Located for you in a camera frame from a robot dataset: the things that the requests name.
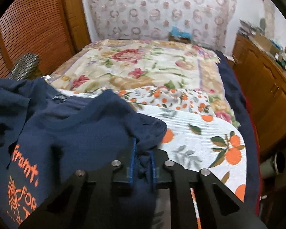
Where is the brown louvered wardrobe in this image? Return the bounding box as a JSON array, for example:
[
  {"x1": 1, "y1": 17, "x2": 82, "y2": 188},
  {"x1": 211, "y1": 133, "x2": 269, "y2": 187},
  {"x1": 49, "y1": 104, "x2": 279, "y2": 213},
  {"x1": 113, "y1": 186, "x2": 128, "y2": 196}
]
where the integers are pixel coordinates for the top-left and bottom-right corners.
[{"x1": 0, "y1": 0, "x2": 91, "y2": 78}]

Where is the pink circle-pattern curtain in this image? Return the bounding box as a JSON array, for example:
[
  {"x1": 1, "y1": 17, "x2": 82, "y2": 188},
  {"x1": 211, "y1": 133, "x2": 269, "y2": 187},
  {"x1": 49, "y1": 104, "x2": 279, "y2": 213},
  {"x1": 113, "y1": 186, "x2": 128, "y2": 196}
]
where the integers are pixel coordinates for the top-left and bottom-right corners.
[{"x1": 88, "y1": 0, "x2": 237, "y2": 51}]

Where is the long wooden cabinet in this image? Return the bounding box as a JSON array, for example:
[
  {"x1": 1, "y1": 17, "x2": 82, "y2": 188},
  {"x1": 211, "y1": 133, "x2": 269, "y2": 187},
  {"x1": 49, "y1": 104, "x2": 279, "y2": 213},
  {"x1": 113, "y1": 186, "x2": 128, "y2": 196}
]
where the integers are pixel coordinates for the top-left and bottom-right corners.
[{"x1": 232, "y1": 35, "x2": 286, "y2": 152}]

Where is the orange fruit print sheet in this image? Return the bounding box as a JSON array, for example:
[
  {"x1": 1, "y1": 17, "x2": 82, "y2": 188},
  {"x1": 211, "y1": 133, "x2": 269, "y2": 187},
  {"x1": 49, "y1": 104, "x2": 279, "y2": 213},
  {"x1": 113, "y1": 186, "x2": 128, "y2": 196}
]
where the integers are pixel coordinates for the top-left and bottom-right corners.
[{"x1": 58, "y1": 85, "x2": 247, "y2": 229}]

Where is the navy blue blanket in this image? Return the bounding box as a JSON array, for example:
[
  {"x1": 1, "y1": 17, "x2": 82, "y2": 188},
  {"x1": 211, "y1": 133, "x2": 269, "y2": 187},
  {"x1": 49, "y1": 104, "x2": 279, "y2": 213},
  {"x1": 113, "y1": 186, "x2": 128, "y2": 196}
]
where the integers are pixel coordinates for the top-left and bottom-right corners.
[{"x1": 215, "y1": 51, "x2": 261, "y2": 214}]

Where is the brown box with blue cloth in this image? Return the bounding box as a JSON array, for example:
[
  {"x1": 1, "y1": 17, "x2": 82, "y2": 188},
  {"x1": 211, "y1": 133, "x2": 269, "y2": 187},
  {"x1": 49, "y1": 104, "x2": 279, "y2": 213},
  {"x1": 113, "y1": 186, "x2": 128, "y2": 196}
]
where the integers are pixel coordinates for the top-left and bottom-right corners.
[{"x1": 168, "y1": 26, "x2": 192, "y2": 44}]

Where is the navy blue printed t-shirt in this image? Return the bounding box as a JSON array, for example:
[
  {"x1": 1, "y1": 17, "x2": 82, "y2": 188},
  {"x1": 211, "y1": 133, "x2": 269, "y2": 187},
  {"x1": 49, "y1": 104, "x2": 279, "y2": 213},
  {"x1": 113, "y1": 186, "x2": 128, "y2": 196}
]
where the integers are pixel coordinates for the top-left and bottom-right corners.
[{"x1": 0, "y1": 78, "x2": 167, "y2": 228}]

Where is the floral beige quilt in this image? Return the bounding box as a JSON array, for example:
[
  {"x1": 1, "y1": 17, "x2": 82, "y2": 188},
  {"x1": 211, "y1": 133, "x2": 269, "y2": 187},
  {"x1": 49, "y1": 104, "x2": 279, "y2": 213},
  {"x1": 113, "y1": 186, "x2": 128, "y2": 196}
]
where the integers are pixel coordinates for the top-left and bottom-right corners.
[{"x1": 49, "y1": 40, "x2": 240, "y2": 127}]

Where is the black white circle-pattern cloth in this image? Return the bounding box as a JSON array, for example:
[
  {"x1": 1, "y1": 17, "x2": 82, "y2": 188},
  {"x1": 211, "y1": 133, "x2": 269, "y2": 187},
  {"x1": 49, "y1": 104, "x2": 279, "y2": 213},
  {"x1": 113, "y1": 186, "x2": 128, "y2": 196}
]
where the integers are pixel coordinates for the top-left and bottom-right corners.
[{"x1": 9, "y1": 53, "x2": 43, "y2": 81}]

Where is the cardboard box on cabinet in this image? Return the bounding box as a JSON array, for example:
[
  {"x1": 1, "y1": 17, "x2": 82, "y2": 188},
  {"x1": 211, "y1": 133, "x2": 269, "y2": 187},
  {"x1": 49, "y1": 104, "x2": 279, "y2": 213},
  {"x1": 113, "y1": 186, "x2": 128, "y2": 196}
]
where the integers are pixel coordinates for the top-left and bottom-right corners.
[{"x1": 249, "y1": 34, "x2": 280, "y2": 56}]

